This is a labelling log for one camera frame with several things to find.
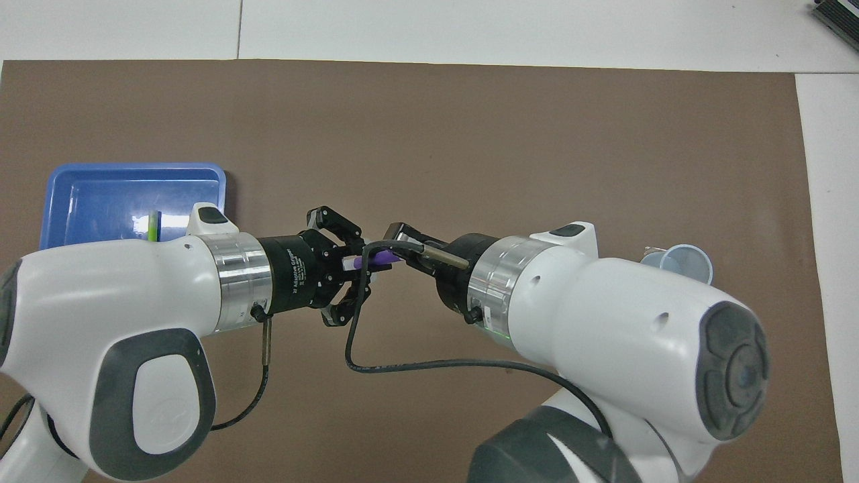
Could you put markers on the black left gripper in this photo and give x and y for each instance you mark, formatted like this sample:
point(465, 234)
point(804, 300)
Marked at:
point(298, 272)

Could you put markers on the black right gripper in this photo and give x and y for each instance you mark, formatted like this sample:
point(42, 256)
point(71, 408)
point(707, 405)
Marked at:
point(453, 288)

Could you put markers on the purple pen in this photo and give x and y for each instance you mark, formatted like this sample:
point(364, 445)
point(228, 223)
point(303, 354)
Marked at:
point(379, 258)

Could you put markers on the green highlighter pen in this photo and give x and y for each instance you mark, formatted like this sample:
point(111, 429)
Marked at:
point(154, 225)

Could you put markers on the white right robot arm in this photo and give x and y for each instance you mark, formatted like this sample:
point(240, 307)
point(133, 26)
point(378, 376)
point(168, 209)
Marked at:
point(604, 315)

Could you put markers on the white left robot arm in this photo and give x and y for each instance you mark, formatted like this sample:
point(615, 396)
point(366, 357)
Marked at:
point(100, 288)

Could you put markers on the blue plastic tray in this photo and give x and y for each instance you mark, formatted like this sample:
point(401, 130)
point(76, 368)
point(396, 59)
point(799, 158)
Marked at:
point(100, 194)

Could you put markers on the brown table mat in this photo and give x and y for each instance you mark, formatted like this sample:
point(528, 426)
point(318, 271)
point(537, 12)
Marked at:
point(436, 134)

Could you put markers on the clear tape piece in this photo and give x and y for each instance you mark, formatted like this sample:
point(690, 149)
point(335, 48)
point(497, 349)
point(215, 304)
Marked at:
point(652, 256)

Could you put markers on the translucent plastic pen cup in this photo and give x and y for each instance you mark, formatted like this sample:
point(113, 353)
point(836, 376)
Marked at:
point(691, 265)

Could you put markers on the grey ribbed device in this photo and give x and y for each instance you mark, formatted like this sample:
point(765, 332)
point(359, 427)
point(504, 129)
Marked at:
point(839, 13)

